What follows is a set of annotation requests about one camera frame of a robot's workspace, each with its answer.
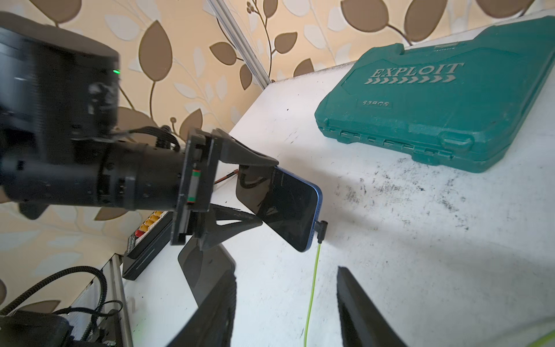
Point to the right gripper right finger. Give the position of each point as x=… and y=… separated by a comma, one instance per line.
x=362, y=324

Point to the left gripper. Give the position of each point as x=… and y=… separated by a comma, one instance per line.
x=216, y=223

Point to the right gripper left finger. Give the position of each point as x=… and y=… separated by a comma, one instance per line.
x=213, y=322

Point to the blue phone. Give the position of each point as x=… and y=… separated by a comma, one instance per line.
x=288, y=204

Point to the black phone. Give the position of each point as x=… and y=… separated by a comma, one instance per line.
x=204, y=268

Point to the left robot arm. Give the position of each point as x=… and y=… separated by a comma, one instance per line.
x=59, y=145

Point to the black yellow battery charger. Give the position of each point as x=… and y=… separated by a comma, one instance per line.
x=146, y=243

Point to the green plastic tool case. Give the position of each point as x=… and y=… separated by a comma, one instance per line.
x=458, y=104

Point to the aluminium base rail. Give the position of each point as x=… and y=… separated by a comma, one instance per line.
x=110, y=331

